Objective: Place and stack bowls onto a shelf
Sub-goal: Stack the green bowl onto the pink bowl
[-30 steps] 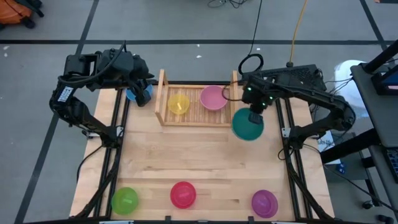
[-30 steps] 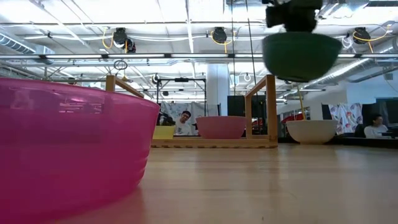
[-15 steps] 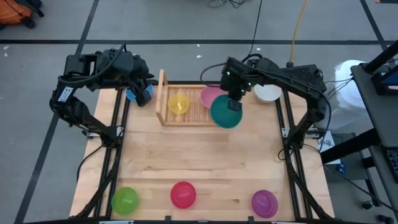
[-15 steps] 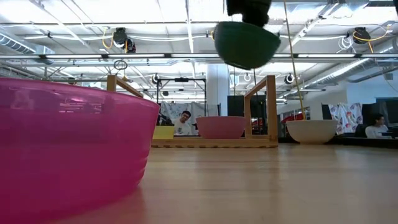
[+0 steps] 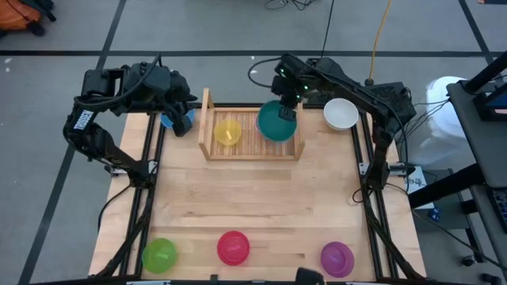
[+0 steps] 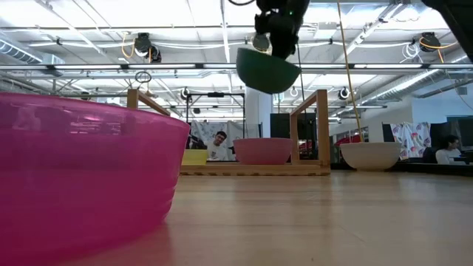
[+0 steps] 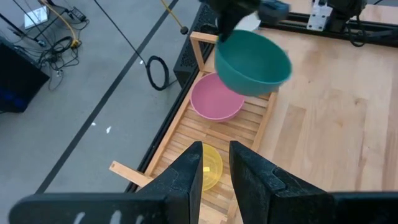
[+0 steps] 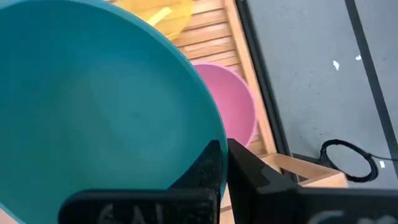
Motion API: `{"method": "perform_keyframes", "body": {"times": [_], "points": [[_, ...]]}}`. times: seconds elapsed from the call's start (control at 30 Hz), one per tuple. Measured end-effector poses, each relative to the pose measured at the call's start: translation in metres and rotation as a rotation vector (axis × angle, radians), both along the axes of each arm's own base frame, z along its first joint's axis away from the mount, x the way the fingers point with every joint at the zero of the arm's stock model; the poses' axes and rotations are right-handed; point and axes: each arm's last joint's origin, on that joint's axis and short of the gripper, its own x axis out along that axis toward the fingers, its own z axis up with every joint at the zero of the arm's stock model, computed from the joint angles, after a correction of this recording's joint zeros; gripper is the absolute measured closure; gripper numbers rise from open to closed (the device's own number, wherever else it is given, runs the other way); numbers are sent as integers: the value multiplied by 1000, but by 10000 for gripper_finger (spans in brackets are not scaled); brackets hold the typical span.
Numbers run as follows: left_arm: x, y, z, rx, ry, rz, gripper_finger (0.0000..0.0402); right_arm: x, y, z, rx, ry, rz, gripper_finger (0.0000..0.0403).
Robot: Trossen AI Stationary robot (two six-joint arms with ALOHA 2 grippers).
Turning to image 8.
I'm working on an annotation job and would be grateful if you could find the pink bowl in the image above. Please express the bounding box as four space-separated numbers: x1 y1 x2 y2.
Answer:
191 62 259 149

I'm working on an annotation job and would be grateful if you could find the teal bowl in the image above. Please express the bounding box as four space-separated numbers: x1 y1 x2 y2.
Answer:
0 0 229 224

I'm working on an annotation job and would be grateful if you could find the black coiled cable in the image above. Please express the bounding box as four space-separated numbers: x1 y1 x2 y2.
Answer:
319 139 398 184

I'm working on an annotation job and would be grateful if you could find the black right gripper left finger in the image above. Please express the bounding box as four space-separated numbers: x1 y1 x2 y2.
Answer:
58 139 223 224

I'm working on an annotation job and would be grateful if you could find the black aluminium table frame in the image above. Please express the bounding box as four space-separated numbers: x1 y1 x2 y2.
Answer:
235 0 299 183

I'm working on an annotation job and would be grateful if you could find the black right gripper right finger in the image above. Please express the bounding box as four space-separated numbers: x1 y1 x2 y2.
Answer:
226 138 398 224

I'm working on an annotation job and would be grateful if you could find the wooden slatted shelf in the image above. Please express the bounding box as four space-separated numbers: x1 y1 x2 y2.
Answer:
107 0 349 224

